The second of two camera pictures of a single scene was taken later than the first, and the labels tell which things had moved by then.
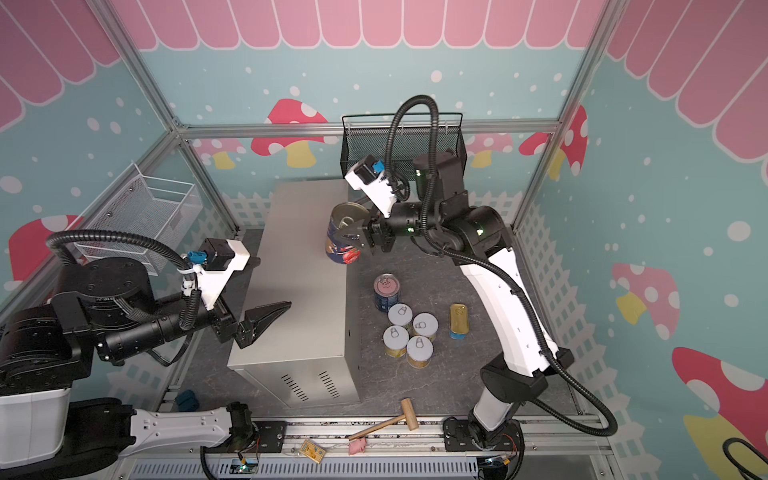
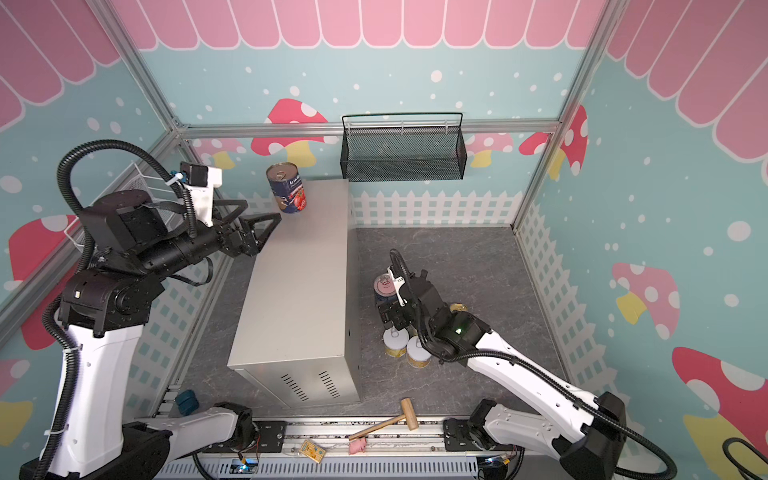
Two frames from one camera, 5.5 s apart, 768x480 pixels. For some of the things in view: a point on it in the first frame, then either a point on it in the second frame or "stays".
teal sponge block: x=186 y=401 stays
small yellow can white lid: x=419 y=351 stays
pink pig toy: x=357 y=446 stays
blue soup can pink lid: x=386 y=291 stays
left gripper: x=248 y=331 -> x=248 y=244
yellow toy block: x=312 y=451 stays
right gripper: x=372 y=234 -> x=395 y=303
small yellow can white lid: x=395 y=339 stays
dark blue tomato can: x=342 y=215 -> x=287 y=186
